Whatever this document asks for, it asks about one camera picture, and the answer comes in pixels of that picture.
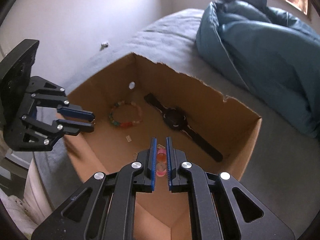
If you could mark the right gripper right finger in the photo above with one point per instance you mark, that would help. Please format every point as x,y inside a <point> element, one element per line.
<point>220,206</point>

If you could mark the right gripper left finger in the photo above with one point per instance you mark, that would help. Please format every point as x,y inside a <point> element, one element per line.
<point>104,206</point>

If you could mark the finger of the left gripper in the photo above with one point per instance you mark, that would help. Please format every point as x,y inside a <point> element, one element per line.
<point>74,111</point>
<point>70,127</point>

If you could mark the small white tag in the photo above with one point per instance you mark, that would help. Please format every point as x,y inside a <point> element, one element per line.
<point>128,138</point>

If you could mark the brown cardboard box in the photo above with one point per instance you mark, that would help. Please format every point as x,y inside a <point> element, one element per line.
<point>116,96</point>

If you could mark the grey bed blanket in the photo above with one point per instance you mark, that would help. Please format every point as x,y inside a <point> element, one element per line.
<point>283,171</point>

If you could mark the black wrist watch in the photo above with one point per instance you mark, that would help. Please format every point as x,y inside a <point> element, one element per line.
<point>176,120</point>

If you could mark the teal duvet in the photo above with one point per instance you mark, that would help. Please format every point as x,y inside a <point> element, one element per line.
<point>267,51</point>

